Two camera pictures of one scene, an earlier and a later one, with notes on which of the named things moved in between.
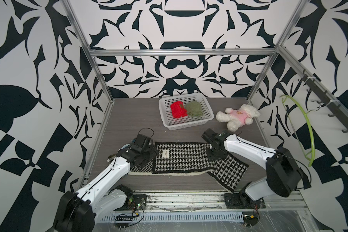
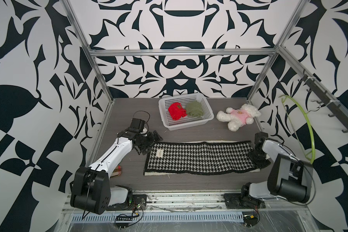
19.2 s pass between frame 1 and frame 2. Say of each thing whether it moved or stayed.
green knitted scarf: stayed
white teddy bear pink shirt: stayed
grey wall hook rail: stayed
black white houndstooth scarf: moved
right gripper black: moved
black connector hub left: stayed
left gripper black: moved
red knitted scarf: stayed
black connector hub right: stayed
